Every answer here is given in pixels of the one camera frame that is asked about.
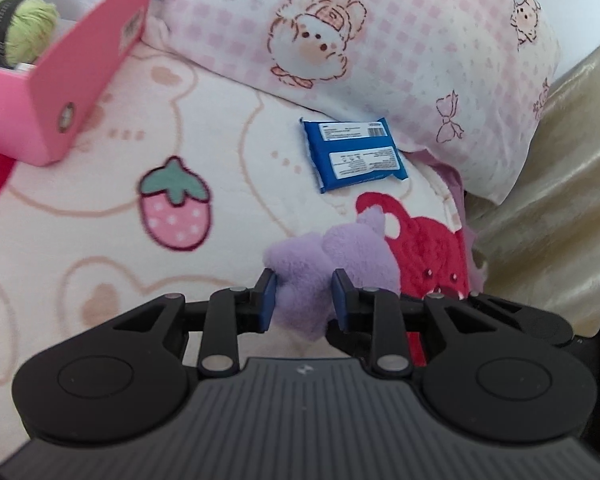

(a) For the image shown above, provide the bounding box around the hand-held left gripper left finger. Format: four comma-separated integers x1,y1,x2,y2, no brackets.
111,267,280,380

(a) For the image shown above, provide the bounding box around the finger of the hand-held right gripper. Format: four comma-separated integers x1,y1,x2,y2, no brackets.
324,317,381,361
465,289,529,332

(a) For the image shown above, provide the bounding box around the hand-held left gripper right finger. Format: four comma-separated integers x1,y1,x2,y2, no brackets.
330,267,488,380

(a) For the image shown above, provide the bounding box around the purple plush toy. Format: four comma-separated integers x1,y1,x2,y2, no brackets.
262,205,402,333

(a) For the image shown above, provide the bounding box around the blue wet wipes packet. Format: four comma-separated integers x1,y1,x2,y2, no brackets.
299,116,410,195

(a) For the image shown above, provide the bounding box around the pink cardboard box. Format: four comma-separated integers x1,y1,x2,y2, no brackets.
0,0,159,167

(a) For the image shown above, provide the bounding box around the green yarn ball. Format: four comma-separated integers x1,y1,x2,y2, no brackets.
0,0,61,68

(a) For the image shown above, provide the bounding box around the beige satin cloth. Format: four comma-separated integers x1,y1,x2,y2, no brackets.
462,30,600,338

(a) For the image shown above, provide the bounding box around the bear print blanket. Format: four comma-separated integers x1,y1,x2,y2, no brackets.
0,40,473,461

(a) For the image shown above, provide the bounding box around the pink checked pillow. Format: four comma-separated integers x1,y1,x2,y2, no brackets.
145,0,563,206

